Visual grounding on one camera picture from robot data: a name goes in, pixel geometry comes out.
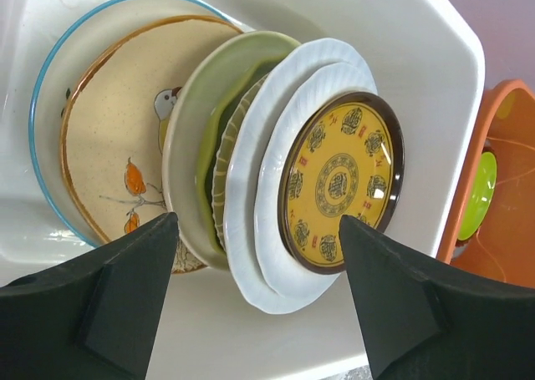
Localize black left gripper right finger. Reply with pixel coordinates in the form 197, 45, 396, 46
339, 215, 534, 379

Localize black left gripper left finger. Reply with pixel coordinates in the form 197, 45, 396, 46
1, 213, 179, 379

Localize white deep plate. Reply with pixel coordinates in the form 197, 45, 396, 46
223, 38, 377, 315
253, 61, 380, 304

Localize small yellow black dish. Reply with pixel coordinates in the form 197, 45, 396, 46
278, 91, 405, 276

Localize beige bird pattern plate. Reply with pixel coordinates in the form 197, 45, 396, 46
59, 14, 246, 275

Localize white watermelon pattern plate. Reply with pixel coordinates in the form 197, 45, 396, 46
28, 0, 226, 247

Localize beige green floral plate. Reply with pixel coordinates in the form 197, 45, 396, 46
162, 31, 300, 271

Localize green dotted scalloped plate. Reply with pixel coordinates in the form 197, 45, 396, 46
195, 54, 285, 255

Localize orange plastic bin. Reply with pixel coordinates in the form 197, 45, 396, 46
436, 79, 534, 287

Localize green plate in orange bin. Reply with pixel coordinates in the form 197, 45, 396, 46
457, 149, 497, 241

